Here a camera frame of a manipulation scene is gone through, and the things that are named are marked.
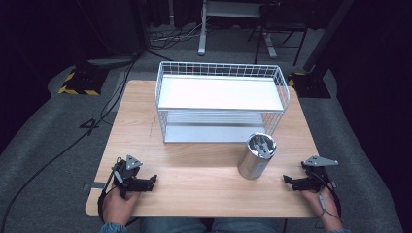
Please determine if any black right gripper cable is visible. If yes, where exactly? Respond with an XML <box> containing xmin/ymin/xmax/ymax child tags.
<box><xmin>310</xmin><ymin>171</ymin><xmax>343</xmax><ymax>219</ymax></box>

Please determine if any person's left hand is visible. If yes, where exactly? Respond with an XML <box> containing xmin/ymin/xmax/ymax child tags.
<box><xmin>101</xmin><ymin>187</ymin><xmax>142</xmax><ymax>226</ymax></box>

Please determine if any dark slanted stand pole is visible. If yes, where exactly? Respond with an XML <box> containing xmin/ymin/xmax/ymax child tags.
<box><xmin>302</xmin><ymin>0</ymin><xmax>357</xmax><ymax>75</ymax></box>

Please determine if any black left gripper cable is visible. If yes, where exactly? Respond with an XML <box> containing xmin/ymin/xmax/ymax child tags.
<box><xmin>97</xmin><ymin>170</ymin><xmax>119</xmax><ymax>225</ymax></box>

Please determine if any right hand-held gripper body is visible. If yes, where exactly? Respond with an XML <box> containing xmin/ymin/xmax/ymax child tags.
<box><xmin>300</xmin><ymin>154</ymin><xmax>340</xmax><ymax>192</ymax></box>

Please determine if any grey cable with plug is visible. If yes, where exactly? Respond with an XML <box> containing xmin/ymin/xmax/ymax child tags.
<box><xmin>314</xmin><ymin>192</ymin><xmax>342</xmax><ymax>230</ymax></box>

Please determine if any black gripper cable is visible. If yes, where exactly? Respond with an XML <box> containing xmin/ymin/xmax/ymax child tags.
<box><xmin>97</xmin><ymin>170</ymin><xmax>119</xmax><ymax>225</ymax></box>
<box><xmin>310</xmin><ymin>171</ymin><xmax>343</xmax><ymax>219</ymax></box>

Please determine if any person's right leg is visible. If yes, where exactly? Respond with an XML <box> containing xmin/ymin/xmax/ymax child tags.
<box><xmin>211</xmin><ymin>217</ymin><xmax>284</xmax><ymax>233</ymax></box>

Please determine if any black yellow striped stand base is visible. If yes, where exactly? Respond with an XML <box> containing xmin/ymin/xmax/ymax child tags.
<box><xmin>57</xmin><ymin>65</ymin><xmax>111</xmax><ymax>97</ymax></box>
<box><xmin>287</xmin><ymin>71</ymin><xmax>332</xmax><ymax>99</ymax></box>

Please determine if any bundle of floor cables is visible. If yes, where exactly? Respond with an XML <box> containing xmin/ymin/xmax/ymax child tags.
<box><xmin>148</xmin><ymin>18</ymin><xmax>212</xmax><ymax>45</ymax></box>

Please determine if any person's right hand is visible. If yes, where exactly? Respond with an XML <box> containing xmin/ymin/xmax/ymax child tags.
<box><xmin>300</xmin><ymin>186</ymin><xmax>342</xmax><ymax>224</ymax></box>

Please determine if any person's left leg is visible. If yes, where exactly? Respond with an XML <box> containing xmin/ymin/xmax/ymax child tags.
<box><xmin>139</xmin><ymin>216</ymin><xmax>208</xmax><ymax>233</ymax></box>

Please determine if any white desk frame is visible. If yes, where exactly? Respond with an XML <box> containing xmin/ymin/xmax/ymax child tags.
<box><xmin>197</xmin><ymin>0</ymin><xmax>279</xmax><ymax>60</ymax></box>

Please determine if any black chair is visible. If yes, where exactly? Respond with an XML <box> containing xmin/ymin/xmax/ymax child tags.
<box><xmin>247</xmin><ymin>2</ymin><xmax>309</xmax><ymax>67</ymax></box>

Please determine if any person's leg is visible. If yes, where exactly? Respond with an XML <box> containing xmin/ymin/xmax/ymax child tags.
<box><xmin>139</xmin><ymin>216</ymin><xmax>208</xmax><ymax>233</ymax></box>
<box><xmin>211</xmin><ymin>217</ymin><xmax>284</xmax><ymax>233</ymax></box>

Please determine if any white wire shelf rack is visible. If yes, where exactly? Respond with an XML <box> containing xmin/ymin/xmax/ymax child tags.
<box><xmin>154</xmin><ymin>60</ymin><xmax>292</xmax><ymax>144</ymax></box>

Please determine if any silver metal canister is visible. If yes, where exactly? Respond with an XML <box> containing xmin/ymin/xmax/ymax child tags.
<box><xmin>237</xmin><ymin>131</ymin><xmax>278</xmax><ymax>181</ymax></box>

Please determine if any long black floor cable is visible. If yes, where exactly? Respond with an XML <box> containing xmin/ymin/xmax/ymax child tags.
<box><xmin>0</xmin><ymin>51</ymin><xmax>144</xmax><ymax>232</ymax></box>

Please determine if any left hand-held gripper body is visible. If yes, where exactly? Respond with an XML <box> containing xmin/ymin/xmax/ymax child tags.
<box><xmin>111</xmin><ymin>153</ymin><xmax>144</xmax><ymax>199</ymax></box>

